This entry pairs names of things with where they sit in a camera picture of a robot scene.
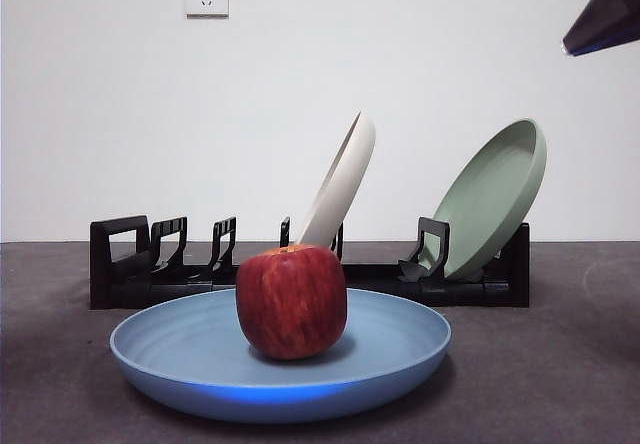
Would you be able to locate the red apple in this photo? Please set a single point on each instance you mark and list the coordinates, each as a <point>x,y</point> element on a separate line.
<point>290,304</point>

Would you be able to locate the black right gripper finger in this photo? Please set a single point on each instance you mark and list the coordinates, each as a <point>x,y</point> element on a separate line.
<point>610,14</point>

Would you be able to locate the black plate rack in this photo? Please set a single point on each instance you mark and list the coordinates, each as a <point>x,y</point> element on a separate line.
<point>125,294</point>

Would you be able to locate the cream plate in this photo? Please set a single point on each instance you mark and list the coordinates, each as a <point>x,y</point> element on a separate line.
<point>345,179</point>

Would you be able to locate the green plate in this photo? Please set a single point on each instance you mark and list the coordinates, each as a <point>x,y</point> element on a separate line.
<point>490,199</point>

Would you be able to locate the blue plate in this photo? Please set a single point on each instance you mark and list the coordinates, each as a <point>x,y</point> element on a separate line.
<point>175,344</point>

